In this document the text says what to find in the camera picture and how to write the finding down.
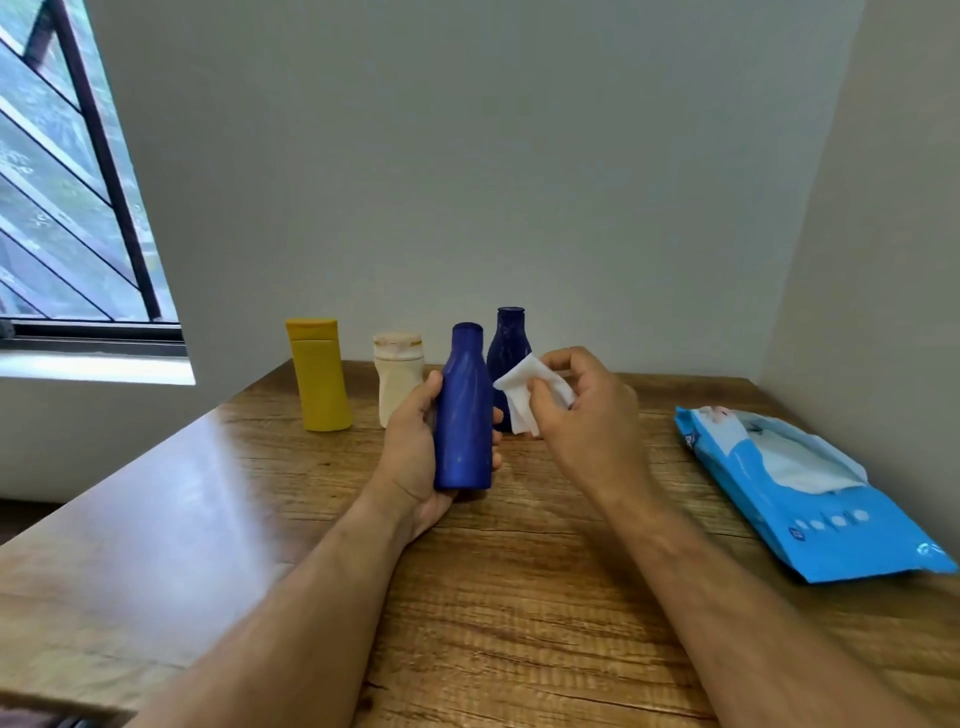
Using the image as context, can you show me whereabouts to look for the person's right hand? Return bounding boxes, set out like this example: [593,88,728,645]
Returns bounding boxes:
[527,346,655,511]

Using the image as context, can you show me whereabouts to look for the dark blue glossy bottle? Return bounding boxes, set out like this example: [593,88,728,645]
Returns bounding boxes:
[486,306,533,434]

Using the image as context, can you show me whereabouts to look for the person's left hand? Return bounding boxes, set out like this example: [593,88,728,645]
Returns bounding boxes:
[358,370,505,546]

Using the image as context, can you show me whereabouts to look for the window with black frame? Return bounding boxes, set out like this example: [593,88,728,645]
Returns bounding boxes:
[0,0,187,358]

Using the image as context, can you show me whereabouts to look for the person's left forearm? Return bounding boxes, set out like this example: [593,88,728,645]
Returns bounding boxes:
[127,480,421,728]

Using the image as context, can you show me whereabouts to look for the matte blue plastic bottle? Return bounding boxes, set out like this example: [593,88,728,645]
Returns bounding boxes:
[434,322,495,492]

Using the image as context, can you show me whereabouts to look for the white wet wipe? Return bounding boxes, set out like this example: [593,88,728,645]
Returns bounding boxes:
[492,353,577,438]

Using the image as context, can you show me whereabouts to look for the cream plastic bottle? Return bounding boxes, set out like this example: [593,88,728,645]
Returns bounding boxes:
[372,332,426,429]

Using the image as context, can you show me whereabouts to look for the yellow plastic bottle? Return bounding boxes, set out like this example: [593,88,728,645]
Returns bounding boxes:
[285,318,354,433]

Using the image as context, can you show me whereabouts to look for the person's right forearm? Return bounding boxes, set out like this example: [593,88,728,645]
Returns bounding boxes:
[585,472,939,728]

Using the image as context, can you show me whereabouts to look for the blue wet wipes pack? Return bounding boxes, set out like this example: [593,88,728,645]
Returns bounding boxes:
[673,405,960,585]

